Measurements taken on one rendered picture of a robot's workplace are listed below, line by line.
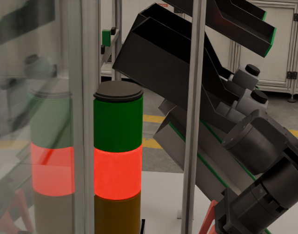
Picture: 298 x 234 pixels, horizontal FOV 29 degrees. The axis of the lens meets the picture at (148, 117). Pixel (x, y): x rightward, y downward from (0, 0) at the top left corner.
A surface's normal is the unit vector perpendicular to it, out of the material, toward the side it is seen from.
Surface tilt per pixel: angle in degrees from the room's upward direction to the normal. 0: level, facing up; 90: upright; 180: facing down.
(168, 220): 0
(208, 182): 90
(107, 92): 0
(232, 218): 41
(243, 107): 89
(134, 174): 90
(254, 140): 64
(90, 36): 90
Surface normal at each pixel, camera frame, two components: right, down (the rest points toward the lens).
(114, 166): 0.02, 0.37
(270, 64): -0.21, 0.35
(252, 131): 0.27, -0.17
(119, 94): 0.03, -0.93
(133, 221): 0.72, 0.27
